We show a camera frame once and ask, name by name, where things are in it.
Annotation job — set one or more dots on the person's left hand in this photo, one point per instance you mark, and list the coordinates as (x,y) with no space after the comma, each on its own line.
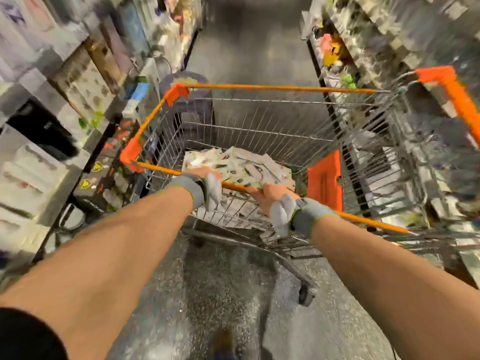
(201,173)

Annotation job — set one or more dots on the person's right forearm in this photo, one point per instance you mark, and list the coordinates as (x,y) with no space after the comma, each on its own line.
(397,288)

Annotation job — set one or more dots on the grey wrist tracker band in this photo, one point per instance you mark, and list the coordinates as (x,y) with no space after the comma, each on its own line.
(304,215)
(191,192)

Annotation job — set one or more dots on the person's left forearm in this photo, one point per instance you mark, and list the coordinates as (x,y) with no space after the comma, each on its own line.
(105,273)

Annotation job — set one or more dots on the person's right hand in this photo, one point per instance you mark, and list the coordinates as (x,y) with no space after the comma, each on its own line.
(271,195)

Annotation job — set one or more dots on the black sleeve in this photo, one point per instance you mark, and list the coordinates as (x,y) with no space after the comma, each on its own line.
(26,337)

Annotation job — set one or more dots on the household goods shelf unit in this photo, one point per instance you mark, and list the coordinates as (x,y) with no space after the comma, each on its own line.
(375,33)
(45,108)

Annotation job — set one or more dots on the pile of packets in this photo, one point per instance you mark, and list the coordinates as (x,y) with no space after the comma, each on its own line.
(240,168)

